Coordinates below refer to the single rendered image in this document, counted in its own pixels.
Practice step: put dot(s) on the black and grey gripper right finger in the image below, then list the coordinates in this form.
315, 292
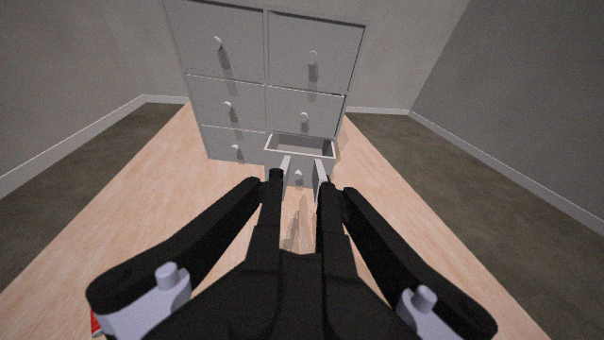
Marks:
434, 307

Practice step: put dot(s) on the red cylindrical battery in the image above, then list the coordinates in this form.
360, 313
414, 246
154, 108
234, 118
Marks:
96, 331

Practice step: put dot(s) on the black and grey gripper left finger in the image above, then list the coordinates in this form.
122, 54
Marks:
134, 296

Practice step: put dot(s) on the grey chest of drawers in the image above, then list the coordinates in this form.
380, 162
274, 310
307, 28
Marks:
266, 10

